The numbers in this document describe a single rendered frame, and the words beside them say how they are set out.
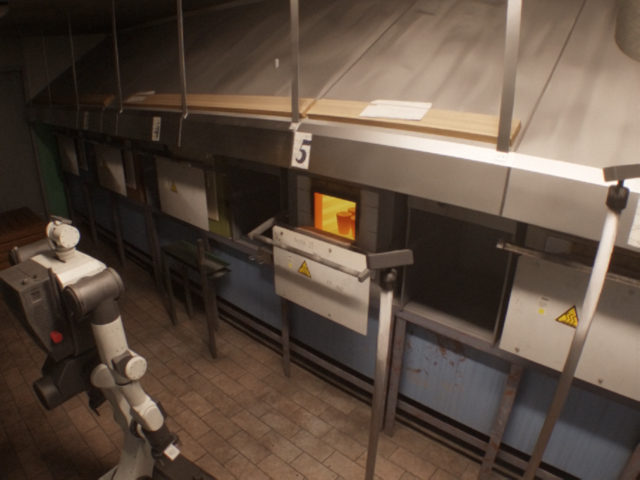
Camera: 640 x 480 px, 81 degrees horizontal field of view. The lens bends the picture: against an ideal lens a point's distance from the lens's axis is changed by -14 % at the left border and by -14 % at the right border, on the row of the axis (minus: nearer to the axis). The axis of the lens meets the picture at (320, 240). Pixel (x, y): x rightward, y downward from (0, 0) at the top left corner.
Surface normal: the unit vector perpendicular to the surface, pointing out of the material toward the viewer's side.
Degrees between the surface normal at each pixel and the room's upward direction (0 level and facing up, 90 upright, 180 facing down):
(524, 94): 33
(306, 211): 90
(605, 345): 90
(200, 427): 0
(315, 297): 90
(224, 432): 0
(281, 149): 80
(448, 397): 90
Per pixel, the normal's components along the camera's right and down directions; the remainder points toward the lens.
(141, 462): 0.84, 0.21
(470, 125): -0.37, -0.62
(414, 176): -0.65, 0.11
